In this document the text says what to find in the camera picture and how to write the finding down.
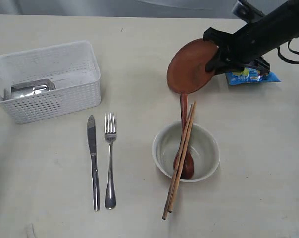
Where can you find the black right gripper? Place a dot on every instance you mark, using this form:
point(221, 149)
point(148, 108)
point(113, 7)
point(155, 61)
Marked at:
point(238, 50)

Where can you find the blue chips bag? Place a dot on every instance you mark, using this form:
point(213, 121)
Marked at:
point(249, 75)

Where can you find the brown round plate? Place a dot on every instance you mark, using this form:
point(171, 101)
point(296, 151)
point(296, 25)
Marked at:
point(187, 70)

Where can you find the white bowl with black pattern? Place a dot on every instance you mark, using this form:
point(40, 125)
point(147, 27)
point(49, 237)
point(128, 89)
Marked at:
point(202, 146)

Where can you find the brown wooden chopstick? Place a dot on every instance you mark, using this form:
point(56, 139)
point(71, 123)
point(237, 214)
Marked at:
point(164, 216)
point(182, 155)

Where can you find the silver metal fork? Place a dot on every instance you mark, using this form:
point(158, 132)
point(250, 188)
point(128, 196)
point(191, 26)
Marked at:
point(110, 137)

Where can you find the white perforated plastic basket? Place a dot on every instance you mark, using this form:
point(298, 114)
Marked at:
point(71, 67)

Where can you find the silver table knife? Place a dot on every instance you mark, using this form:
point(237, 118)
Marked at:
point(91, 136)

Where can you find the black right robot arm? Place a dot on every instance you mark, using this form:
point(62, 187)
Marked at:
point(284, 27)

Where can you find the silver metal cup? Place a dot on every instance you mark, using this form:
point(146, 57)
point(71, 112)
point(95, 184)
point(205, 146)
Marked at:
point(30, 88)

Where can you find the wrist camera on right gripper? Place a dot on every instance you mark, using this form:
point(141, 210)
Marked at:
point(246, 12)

